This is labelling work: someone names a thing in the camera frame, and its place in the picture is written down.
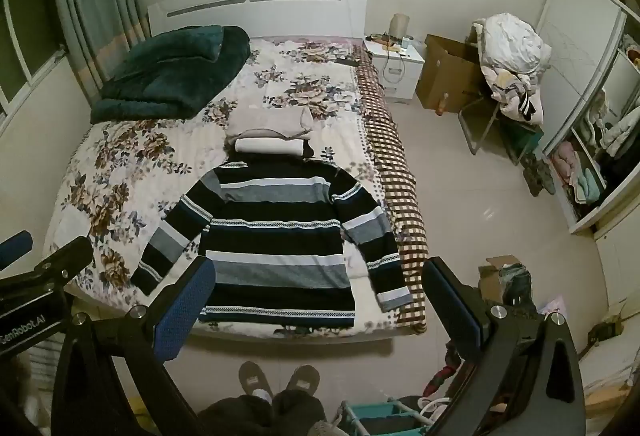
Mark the dark green plush blanket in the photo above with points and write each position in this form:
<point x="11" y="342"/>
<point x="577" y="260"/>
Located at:
<point x="170" y="70"/>

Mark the window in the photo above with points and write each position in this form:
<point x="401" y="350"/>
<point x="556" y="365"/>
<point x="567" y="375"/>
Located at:
<point x="25" y="45"/>

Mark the folded grey cloth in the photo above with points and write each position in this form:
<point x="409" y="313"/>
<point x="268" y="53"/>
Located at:
<point x="270" y="120"/>

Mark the teal storage rack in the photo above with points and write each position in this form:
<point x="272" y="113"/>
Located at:
<point x="380" y="418"/>

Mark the small open cardboard box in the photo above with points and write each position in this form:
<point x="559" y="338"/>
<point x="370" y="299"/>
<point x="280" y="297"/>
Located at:
<point x="492" y="281"/>

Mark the white nightstand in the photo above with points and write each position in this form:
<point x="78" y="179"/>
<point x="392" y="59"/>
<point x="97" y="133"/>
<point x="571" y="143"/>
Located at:
<point x="397" y="75"/>

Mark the striped knit sweater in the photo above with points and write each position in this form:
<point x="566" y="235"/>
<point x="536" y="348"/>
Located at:
<point x="280" y="236"/>

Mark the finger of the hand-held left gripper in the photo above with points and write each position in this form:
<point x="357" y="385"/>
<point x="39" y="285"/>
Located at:
<point x="14" y="248"/>
<point x="62" y="258"/>

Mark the floral bed sheet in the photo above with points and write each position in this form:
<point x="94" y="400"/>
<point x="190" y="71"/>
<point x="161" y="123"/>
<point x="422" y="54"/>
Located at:
<point x="125" y="176"/>

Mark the green curtain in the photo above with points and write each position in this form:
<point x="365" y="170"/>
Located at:
<point x="95" y="0"/>

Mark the pile of white clothes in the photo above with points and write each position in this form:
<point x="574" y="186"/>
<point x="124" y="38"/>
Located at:
<point x="515" y="50"/>

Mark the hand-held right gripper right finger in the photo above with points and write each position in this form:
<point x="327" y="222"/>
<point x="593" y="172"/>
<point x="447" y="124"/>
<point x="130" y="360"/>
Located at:
<point x="452" y="311"/>

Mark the white bed headboard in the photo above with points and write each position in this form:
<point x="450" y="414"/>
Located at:
<point x="260" y="13"/>

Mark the brown checkered sheet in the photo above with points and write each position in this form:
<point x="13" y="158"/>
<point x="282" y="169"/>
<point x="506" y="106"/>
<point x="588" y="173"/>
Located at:
<point x="395" y="165"/>

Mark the large cardboard box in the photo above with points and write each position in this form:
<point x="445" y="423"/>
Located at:
<point x="447" y="70"/>

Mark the folding chair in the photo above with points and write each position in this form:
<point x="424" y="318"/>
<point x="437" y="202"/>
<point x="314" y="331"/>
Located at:
<point x="480" y="120"/>

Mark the red cloth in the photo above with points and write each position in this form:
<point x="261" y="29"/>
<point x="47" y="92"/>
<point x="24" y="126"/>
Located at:
<point x="442" y="376"/>

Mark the beige table lamp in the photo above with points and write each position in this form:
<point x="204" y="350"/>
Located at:
<point x="400" y="25"/>

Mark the grey slipper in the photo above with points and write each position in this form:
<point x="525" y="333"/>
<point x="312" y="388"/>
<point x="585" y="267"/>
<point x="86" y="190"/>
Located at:
<point x="303" y="378"/>
<point x="254" y="378"/>

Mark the folded white cloth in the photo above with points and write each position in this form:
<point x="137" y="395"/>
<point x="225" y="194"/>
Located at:
<point x="270" y="146"/>

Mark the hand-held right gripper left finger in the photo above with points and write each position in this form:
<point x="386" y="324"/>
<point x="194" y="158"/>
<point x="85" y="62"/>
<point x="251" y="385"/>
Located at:
<point x="182" y="311"/>

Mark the white wardrobe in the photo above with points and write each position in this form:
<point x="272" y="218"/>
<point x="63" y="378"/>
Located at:
<point x="575" y="80"/>

